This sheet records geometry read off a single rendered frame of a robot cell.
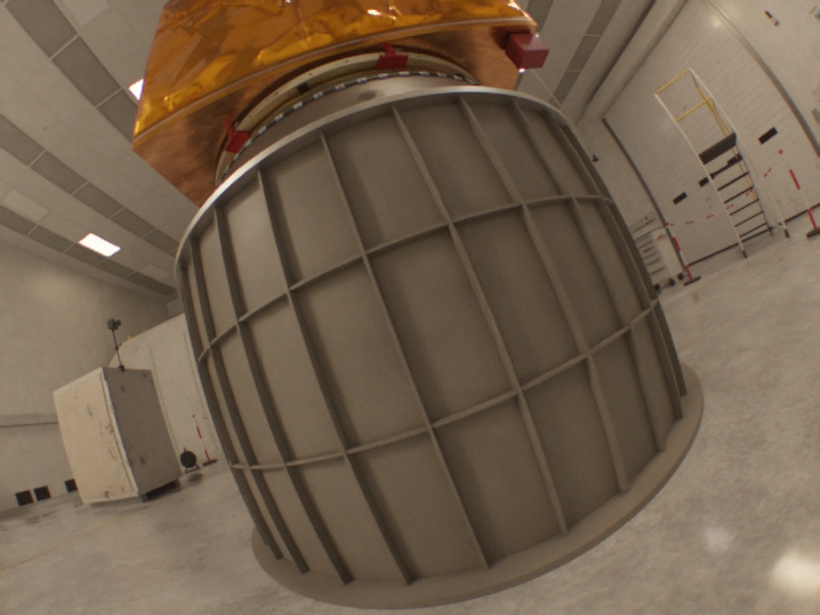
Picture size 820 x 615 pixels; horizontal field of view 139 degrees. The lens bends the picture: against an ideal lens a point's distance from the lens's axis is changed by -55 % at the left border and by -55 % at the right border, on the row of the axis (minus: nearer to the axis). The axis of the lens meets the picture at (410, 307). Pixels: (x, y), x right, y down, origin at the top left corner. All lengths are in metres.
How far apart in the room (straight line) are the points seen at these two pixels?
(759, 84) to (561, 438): 7.66
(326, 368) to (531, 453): 0.48
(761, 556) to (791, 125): 7.41
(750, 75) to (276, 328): 8.09
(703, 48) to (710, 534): 8.25
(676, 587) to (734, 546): 0.13
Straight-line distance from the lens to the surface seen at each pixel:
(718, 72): 8.32
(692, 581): 0.70
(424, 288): 0.70
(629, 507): 0.87
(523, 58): 1.74
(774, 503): 0.81
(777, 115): 7.84
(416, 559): 0.86
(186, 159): 1.77
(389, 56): 1.48
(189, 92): 1.65
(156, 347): 8.38
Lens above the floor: 0.53
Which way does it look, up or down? 9 degrees up
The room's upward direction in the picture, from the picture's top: 21 degrees counter-clockwise
